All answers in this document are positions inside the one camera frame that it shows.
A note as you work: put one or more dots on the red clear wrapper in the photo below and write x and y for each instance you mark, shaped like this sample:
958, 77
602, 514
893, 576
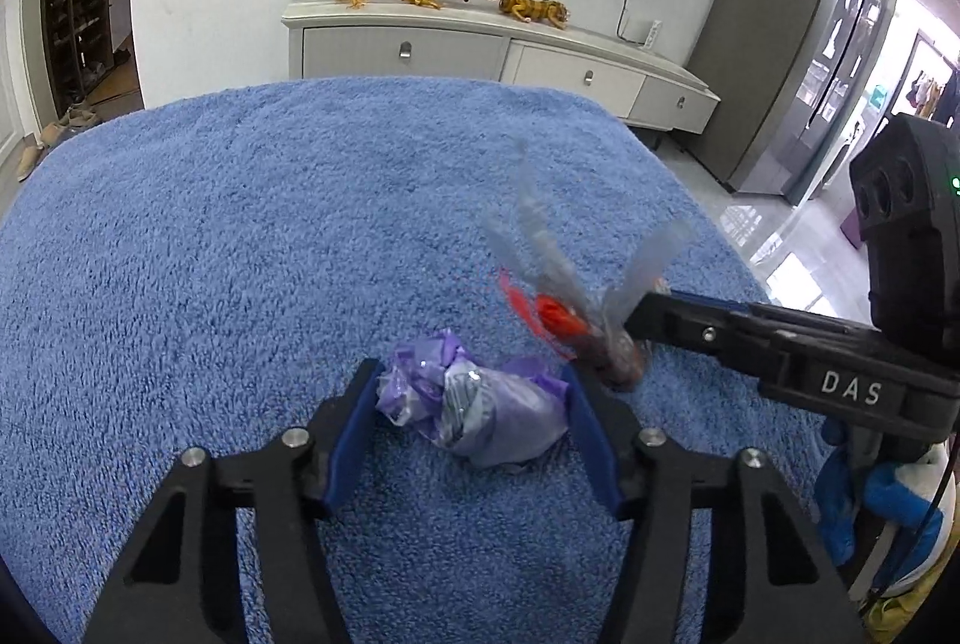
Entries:
559, 314

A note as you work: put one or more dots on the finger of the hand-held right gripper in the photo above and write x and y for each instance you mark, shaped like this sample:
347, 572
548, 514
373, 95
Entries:
697, 329

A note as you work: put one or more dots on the white television cabinet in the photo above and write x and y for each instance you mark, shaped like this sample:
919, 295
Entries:
450, 52

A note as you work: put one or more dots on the purple wrapper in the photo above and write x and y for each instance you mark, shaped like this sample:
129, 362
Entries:
510, 412

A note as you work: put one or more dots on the golden tiger figurine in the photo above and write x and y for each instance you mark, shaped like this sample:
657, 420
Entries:
532, 8

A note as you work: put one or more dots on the grey refrigerator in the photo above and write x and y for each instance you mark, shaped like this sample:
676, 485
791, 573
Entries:
772, 52

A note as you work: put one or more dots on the white power strip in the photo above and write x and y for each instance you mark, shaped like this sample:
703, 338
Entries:
652, 33

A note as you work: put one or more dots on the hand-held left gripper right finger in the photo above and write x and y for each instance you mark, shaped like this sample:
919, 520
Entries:
592, 441

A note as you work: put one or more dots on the dark shoe rack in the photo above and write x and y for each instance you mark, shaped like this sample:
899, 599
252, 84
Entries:
75, 29

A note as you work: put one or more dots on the beige slipper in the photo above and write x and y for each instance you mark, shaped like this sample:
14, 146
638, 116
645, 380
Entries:
71, 123
30, 160

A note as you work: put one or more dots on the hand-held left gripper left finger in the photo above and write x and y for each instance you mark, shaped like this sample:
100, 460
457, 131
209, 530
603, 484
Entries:
352, 441

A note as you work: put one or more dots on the blue fluffy blanket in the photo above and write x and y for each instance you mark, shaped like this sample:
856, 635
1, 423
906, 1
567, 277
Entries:
225, 239

